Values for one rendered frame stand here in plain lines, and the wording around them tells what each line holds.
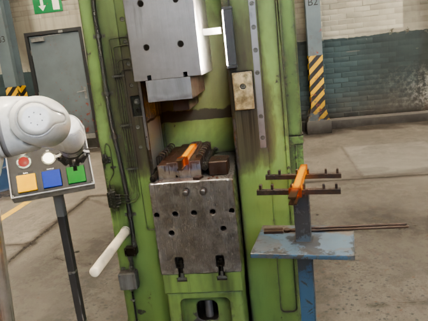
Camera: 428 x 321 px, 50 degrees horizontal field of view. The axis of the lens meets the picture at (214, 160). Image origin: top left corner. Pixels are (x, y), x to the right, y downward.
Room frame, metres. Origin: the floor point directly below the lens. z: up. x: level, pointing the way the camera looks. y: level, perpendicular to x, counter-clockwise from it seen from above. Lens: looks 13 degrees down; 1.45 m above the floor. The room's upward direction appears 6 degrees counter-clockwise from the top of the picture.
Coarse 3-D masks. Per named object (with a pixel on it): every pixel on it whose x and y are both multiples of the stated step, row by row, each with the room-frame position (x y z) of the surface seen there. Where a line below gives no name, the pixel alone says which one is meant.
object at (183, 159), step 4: (192, 144) 2.32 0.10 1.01; (188, 148) 2.22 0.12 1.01; (192, 148) 2.21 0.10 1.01; (184, 152) 2.13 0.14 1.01; (188, 152) 2.13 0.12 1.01; (184, 156) 2.00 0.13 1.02; (188, 156) 2.07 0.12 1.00; (176, 160) 1.93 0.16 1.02; (180, 160) 1.92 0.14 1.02; (184, 160) 2.00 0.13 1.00; (180, 164) 1.92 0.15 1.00; (184, 164) 2.00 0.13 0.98; (180, 168) 1.92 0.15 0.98
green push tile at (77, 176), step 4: (68, 168) 1.92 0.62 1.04; (72, 168) 1.92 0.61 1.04; (80, 168) 1.93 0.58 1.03; (68, 172) 1.91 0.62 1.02; (72, 172) 1.91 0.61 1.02; (76, 172) 1.92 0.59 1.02; (80, 172) 1.92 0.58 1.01; (84, 172) 1.92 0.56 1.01; (68, 176) 1.90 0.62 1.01; (72, 176) 1.90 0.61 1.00; (76, 176) 1.91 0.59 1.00; (80, 176) 1.91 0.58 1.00; (84, 176) 1.91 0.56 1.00; (68, 180) 1.89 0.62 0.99; (72, 180) 1.90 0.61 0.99; (76, 180) 1.90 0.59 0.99; (80, 180) 1.90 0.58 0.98; (84, 180) 1.91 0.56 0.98
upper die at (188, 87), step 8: (152, 80) 2.03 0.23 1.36; (160, 80) 2.02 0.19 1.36; (168, 80) 2.02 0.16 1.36; (176, 80) 2.01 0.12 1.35; (184, 80) 2.01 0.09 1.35; (192, 80) 2.06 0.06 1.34; (200, 80) 2.29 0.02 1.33; (152, 88) 2.03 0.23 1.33; (160, 88) 2.02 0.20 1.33; (168, 88) 2.02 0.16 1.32; (176, 88) 2.01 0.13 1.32; (184, 88) 2.01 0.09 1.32; (192, 88) 2.03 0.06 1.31; (200, 88) 2.26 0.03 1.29; (152, 96) 2.03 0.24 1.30; (160, 96) 2.02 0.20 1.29; (168, 96) 2.02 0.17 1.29; (176, 96) 2.01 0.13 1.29; (184, 96) 2.01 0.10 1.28; (192, 96) 2.01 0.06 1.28
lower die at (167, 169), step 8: (200, 144) 2.37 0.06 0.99; (208, 144) 2.36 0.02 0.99; (176, 152) 2.24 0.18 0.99; (192, 152) 2.15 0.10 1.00; (200, 152) 2.17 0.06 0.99; (168, 160) 2.12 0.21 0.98; (192, 160) 2.01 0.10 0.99; (200, 160) 2.02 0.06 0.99; (160, 168) 2.03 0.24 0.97; (168, 168) 2.03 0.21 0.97; (176, 168) 2.02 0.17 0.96; (184, 168) 2.02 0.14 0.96; (192, 168) 2.01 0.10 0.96; (200, 168) 2.01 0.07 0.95; (160, 176) 2.03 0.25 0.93; (168, 176) 2.03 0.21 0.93; (184, 176) 2.02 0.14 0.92; (192, 176) 2.01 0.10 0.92
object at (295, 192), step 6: (300, 168) 1.88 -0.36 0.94; (306, 168) 1.90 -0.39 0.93; (300, 174) 1.79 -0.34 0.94; (300, 180) 1.70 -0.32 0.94; (294, 186) 1.64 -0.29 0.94; (300, 186) 1.64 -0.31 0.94; (294, 192) 1.55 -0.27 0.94; (300, 192) 1.58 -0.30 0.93; (288, 198) 1.51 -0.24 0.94; (294, 198) 1.50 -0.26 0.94; (294, 204) 1.50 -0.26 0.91
